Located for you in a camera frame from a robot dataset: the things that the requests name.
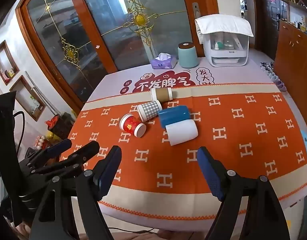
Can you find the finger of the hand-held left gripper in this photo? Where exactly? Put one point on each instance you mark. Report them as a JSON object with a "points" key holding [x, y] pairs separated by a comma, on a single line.
{"points": [[59, 147], [87, 150]]}

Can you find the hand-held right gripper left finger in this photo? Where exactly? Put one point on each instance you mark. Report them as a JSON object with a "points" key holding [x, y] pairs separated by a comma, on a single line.
{"points": [[107, 173]]}

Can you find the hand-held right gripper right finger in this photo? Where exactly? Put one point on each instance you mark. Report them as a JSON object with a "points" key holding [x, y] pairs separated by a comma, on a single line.
{"points": [[211, 176]]}

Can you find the red patterned paper cup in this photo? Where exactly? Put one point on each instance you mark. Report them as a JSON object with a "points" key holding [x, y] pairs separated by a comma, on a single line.
{"points": [[131, 125]]}

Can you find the white cup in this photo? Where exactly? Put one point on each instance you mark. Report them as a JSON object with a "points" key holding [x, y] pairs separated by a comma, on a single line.
{"points": [[182, 133]]}

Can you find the blue cup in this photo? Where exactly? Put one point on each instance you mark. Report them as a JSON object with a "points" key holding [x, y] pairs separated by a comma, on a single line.
{"points": [[174, 115]]}

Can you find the grey checkered paper cup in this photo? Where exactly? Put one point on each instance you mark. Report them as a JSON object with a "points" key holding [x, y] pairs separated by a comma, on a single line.
{"points": [[149, 109]]}

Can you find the brown sleeve paper cup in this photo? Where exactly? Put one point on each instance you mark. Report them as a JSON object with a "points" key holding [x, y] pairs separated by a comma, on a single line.
{"points": [[161, 94]]}

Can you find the white bead ornament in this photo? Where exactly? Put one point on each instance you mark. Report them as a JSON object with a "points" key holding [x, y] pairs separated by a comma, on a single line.
{"points": [[41, 140]]}

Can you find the dark woven basket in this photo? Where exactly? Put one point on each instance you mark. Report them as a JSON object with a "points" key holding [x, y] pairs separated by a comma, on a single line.
{"points": [[62, 127]]}

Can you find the red knot ornament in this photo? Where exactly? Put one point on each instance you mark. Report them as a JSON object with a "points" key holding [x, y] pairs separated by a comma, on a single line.
{"points": [[52, 123]]}

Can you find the orange patterned tablecloth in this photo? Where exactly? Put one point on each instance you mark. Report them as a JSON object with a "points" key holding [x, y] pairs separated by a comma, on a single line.
{"points": [[243, 140]]}

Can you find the lilac printed table mat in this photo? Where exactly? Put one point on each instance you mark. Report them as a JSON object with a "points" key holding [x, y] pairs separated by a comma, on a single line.
{"points": [[113, 85]]}

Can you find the purple tissue box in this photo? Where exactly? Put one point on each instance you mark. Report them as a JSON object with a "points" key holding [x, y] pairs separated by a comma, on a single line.
{"points": [[164, 62]]}

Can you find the row of shoes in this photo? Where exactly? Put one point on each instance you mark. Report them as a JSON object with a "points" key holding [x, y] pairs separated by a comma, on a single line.
{"points": [[274, 77]]}

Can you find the wooden glass sliding door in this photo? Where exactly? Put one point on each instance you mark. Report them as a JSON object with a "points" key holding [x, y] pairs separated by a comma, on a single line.
{"points": [[98, 30]]}

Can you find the teal canister with brown lid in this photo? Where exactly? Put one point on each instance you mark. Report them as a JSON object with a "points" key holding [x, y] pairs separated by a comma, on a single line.
{"points": [[188, 55]]}

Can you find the white countertop appliance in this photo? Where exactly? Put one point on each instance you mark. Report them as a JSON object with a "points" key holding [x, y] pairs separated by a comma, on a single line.
{"points": [[228, 51]]}

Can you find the wooden cabinet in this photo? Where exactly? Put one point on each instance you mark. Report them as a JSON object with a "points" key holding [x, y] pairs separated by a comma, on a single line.
{"points": [[294, 57]]}

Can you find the white folded cloth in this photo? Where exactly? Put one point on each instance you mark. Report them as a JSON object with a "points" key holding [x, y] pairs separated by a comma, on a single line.
{"points": [[223, 26]]}

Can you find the dark entrance door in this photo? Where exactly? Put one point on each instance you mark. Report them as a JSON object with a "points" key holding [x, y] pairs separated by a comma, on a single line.
{"points": [[269, 17]]}

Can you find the wooden framed wall niche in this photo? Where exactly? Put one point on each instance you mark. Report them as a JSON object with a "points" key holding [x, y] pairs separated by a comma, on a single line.
{"points": [[28, 97], [4, 63]]}

